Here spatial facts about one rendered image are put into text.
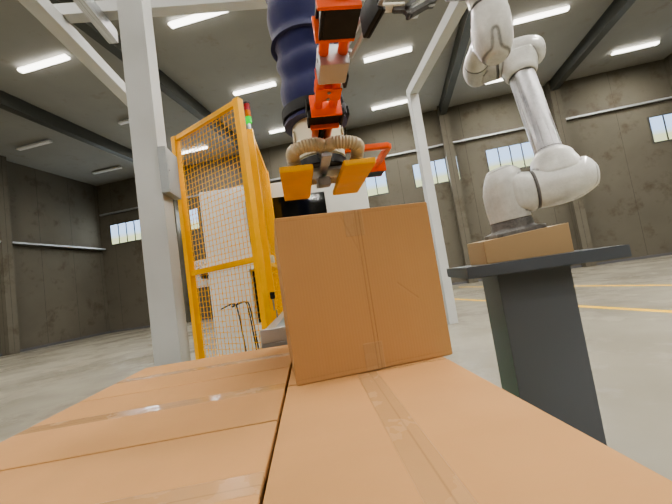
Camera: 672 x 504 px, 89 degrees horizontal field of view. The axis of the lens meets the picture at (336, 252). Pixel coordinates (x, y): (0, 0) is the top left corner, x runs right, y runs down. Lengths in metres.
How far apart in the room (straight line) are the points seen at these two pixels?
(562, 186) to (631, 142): 13.66
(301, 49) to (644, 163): 14.34
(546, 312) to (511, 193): 0.46
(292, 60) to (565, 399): 1.49
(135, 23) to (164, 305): 1.84
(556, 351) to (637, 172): 13.65
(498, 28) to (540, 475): 1.09
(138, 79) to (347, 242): 2.17
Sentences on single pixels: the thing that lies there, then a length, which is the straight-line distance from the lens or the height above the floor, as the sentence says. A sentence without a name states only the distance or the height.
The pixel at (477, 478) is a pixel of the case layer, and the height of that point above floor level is 0.54.
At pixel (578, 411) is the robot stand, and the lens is 1.57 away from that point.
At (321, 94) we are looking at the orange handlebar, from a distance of 0.90.
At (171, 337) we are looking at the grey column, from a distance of 2.36.
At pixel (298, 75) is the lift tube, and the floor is 1.45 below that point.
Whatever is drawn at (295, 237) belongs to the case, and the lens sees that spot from 0.84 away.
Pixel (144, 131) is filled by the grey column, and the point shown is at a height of 1.89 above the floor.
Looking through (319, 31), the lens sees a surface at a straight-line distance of 0.71.
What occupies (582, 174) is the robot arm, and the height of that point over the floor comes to 1.02.
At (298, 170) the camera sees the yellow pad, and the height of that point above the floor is 1.11.
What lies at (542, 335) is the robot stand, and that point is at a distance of 1.47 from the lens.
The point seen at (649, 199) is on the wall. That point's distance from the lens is 14.99.
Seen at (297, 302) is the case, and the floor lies 0.74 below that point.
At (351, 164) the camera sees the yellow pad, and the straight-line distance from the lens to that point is 1.05.
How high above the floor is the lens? 0.77
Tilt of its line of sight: 5 degrees up
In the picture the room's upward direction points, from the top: 9 degrees counter-clockwise
